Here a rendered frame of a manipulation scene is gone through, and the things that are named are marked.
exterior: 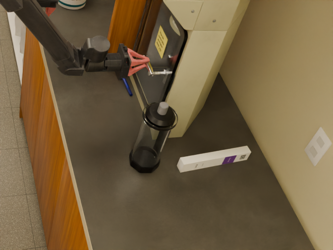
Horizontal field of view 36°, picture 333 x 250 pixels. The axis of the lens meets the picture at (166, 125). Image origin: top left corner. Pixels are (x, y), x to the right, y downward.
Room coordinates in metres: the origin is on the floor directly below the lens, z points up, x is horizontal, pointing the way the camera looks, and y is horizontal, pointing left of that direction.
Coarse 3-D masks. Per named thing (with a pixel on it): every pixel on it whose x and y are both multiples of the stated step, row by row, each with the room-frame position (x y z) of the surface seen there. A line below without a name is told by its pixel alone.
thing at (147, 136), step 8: (144, 112) 1.09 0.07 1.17; (176, 120) 1.11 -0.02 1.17; (144, 128) 1.07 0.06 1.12; (152, 128) 1.06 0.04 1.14; (160, 128) 1.05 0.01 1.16; (168, 128) 1.06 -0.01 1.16; (144, 136) 1.06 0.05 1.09; (152, 136) 1.06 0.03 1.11; (160, 136) 1.06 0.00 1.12; (136, 144) 1.08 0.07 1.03; (144, 144) 1.06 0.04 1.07; (152, 144) 1.06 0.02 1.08; (160, 144) 1.07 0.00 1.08; (136, 152) 1.07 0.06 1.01; (144, 152) 1.06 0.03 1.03; (152, 152) 1.06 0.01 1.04; (160, 152) 1.08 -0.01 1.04; (136, 160) 1.06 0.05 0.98; (144, 160) 1.06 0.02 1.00; (152, 160) 1.07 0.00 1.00
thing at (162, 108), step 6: (162, 102) 1.11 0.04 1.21; (150, 108) 1.10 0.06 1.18; (156, 108) 1.11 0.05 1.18; (162, 108) 1.09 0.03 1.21; (168, 108) 1.13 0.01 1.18; (150, 114) 1.08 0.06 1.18; (156, 114) 1.09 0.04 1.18; (162, 114) 1.09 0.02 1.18; (168, 114) 1.10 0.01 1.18; (174, 114) 1.12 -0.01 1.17; (150, 120) 1.06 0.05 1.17; (156, 120) 1.07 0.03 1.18; (162, 120) 1.07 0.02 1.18; (168, 120) 1.08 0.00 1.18; (174, 120) 1.10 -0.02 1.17
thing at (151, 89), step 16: (160, 0) 1.40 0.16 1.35; (160, 16) 1.37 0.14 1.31; (144, 32) 1.44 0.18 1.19; (176, 32) 1.26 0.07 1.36; (144, 48) 1.41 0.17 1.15; (176, 48) 1.23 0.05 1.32; (160, 64) 1.29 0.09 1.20; (176, 64) 1.22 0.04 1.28; (144, 80) 1.35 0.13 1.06; (160, 80) 1.26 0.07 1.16; (144, 96) 1.32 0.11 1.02; (160, 96) 1.23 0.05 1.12
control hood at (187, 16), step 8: (168, 0) 1.16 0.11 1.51; (176, 0) 1.17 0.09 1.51; (184, 0) 1.18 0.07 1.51; (192, 0) 1.20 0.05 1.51; (200, 0) 1.21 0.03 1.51; (168, 8) 1.17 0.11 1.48; (176, 8) 1.18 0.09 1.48; (184, 8) 1.19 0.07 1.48; (192, 8) 1.20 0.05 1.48; (200, 8) 1.22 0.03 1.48; (176, 16) 1.18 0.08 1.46; (184, 16) 1.19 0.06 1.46; (192, 16) 1.21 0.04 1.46; (184, 24) 1.20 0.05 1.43; (192, 24) 1.21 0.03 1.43
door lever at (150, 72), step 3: (147, 63) 1.26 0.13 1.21; (150, 63) 1.26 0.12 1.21; (147, 66) 1.25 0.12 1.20; (150, 66) 1.25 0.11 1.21; (147, 69) 1.24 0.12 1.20; (150, 69) 1.23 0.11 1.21; (150, 72) 1.22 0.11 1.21; (153, 72) 1.23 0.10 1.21; (156, 72) 1.23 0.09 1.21; (159, 72) 1.24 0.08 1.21; (162, 72) 1.25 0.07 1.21; (165, 72) 1.24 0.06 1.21; (150, 75) 1.22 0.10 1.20; (153, 75) 1.22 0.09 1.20; (162, 75) 1.25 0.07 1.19; (165, 75) 1.24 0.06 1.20
